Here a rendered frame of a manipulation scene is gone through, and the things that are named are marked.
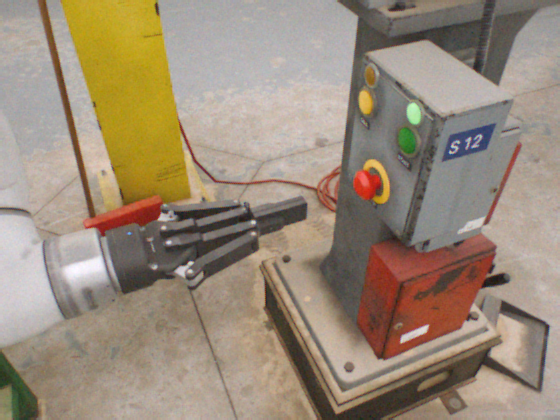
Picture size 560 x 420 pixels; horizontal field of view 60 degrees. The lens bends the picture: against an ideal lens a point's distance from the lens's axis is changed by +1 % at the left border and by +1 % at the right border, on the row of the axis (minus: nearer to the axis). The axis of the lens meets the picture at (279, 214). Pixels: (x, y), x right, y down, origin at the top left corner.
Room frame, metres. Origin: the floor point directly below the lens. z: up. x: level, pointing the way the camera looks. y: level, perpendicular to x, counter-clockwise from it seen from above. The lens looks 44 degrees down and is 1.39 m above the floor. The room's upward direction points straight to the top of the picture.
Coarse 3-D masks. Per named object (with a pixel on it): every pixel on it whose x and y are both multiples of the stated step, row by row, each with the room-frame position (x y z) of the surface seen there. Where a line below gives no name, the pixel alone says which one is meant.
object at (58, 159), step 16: (96, 128) 2.07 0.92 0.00; (64, 144) 1.93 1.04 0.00; (80, 144) 1.93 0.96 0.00; (96, 144) 1.93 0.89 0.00; (192, 144) 1.94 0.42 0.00; (208, 144) 1.94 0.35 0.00; (48, 160) 1.81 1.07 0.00; (64, 160) 1.81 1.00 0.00; (96, 160) 1.81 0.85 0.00; (192, 160) 1.81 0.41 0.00; (48, 176) 1.69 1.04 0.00; (64, 176) 1.69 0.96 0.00; (96, 176) 1.69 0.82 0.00
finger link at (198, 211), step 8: (224, 200) 0.45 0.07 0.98; (232, 200) 0.45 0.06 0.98; (160, 208) 0.43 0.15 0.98; (168, 208) 0.43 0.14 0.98; (176, 208) 0.43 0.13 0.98; (184, 208) 0.43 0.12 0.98; (192, 208) 0.43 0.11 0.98; (200, 208) 0.43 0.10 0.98; (208, 208) 0.43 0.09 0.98; (216, 208) 0.43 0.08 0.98; (224, 208) 0.44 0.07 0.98; (184, 216) 0.43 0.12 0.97; (192, 216) 0.43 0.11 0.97; (200, 216) 0.43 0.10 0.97; (208, 216) 0.43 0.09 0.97
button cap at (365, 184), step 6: (360, 174) 0.49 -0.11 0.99; (366, 174) 0.48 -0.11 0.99; (354, 180) 0.49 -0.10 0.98; (360, 180) 0.48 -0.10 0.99; (366, 180) 0.48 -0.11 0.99; (372, 180) 0.48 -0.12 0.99; (378, 180) 0.49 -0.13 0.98; (354, 186) 0.49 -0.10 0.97; (360, 186) 0.48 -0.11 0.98; (366, 186) 0.47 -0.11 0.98; (372, 186) 0.47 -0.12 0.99; (378, 186) 0.48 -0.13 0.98; (360, 192) 0.48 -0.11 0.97; (366, 192) 0.47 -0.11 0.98; (372, 192) 0.47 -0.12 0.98; (366, 198) 0.47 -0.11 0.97
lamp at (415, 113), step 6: (408, 102) 0.46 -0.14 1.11; (414, 102) 0.45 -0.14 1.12; (420, 102) 0.45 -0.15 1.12; (408, 108) 0.46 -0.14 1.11; (414, 108) 0.45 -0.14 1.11; (420, 108) 0.44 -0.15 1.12; (408, 114) 0.45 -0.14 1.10; (414, 114) 0.44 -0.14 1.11; (420, 114) 0.44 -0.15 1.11; (408, 120) 0.46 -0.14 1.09; (414, 120) 0.44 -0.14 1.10; (420, 120) 0.44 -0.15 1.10
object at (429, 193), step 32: (384, 64) 0.53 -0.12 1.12; (416, 64) 0.53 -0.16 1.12; (448, 64) 0.53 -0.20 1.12; (384, 96) 0.51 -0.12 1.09; (416, 96) 0.46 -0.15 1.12; (448, 96) 0.46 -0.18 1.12; (480, 96) 0.46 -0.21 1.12; (384, 128) 0.50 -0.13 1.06; (416, 128) 0.45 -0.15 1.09; (448, 128) 0.43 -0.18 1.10; (480, 128) 0.44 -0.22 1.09; (352, 160) 0.55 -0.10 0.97; (384, 160) 0.49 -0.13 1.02; (416, 160) 0.43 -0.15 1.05; (448, 160) 0.43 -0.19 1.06; (480, 160) 0.45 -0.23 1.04; (384, 192) 0.47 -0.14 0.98; (416, 192) 0.43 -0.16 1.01; (448, 192) 0.44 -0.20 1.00; (416, 224) 0.42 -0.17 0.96; (448, 224) 0.44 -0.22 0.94
